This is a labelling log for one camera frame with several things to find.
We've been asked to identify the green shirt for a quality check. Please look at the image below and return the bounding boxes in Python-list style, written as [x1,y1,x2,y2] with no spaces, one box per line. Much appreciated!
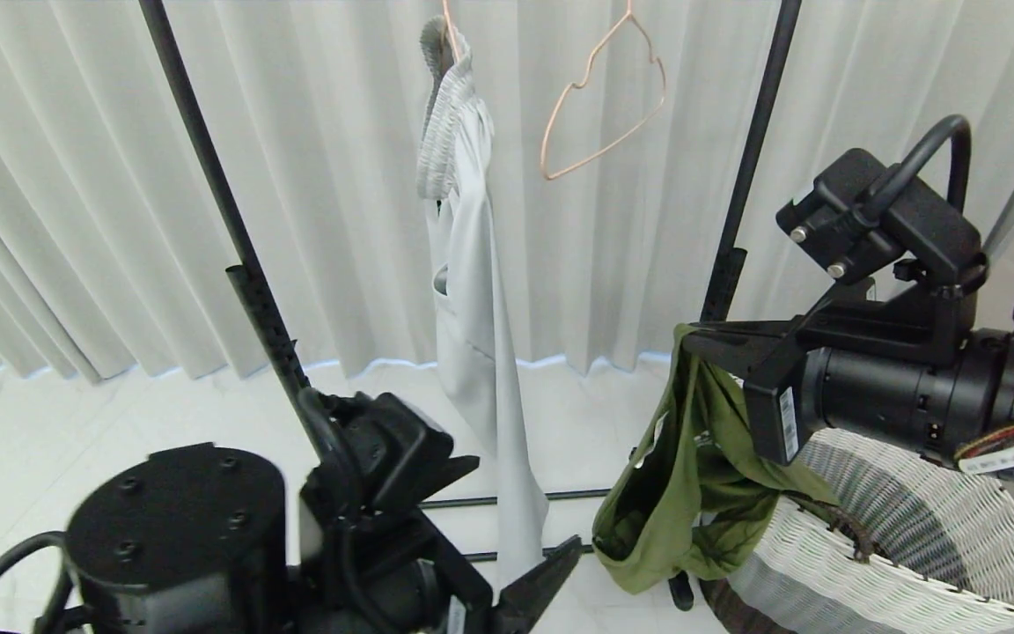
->
[591,323,841,596]

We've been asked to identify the pink clothes hanger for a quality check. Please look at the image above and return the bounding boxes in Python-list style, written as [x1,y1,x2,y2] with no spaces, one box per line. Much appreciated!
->
[440,0,465,65]
[540,0,669,182]

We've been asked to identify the white curtain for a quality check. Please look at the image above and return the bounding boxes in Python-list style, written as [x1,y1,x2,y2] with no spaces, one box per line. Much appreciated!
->
[0,0,1014,382]

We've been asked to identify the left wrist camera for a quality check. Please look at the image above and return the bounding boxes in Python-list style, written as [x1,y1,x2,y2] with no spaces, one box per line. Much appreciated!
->
[299,390,458,530]

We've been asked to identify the white laundry basket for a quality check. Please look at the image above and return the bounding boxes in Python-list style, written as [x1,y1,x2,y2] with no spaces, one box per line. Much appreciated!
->
[701,426,1014,634]

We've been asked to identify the pale grey trousers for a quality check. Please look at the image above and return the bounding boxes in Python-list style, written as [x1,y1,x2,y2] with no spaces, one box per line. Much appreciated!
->
[415,15,551,590]

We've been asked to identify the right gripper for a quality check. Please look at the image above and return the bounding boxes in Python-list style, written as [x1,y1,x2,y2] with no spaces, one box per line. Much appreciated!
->
[742,337,1014,466]

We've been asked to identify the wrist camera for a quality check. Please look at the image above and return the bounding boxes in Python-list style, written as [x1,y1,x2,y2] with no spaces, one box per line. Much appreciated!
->
[299,390,458,530]
[775,147,990,372]

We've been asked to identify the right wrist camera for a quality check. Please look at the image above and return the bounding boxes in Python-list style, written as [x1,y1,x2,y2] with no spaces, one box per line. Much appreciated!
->
[775,147,990,372]

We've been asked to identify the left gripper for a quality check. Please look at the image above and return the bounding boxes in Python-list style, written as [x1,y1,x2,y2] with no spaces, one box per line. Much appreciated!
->
[331,454,584,634]

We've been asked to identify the black clothes rack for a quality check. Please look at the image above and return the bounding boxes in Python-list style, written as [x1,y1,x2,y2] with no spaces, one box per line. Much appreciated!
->
[137,0,805,612]

